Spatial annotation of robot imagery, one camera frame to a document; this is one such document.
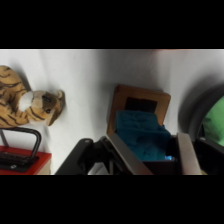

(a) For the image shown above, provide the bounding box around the wooden block with blue dot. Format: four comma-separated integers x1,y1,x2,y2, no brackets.
105,83,172,136

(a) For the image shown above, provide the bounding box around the black round plate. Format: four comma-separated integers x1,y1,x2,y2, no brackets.
177,83,224,148

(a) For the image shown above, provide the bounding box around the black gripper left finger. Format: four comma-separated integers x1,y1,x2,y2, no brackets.
104,133,154,175

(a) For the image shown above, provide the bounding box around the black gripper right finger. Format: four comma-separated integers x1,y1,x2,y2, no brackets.
176,132,203,175

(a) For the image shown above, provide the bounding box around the wooden box with red rim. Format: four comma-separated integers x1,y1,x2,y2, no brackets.
0,126,53,175

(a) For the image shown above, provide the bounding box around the blue cube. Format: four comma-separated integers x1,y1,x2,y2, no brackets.
114,109,173,162

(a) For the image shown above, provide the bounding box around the striped tiger plush toy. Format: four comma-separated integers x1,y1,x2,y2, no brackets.
0,65,66,129

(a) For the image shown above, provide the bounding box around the green foam block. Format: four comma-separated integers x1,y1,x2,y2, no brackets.
201,96,224,147

